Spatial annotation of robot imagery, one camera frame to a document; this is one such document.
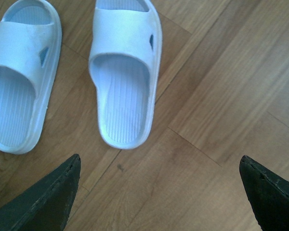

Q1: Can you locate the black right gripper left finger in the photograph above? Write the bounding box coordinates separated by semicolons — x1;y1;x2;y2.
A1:
0;154;81;231

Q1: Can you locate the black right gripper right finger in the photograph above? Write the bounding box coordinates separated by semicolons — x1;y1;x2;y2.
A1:
239;155;289;231

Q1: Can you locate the light blue slide sandal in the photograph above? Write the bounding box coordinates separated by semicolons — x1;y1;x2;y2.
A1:
89;0;162;149
0;0;62;154

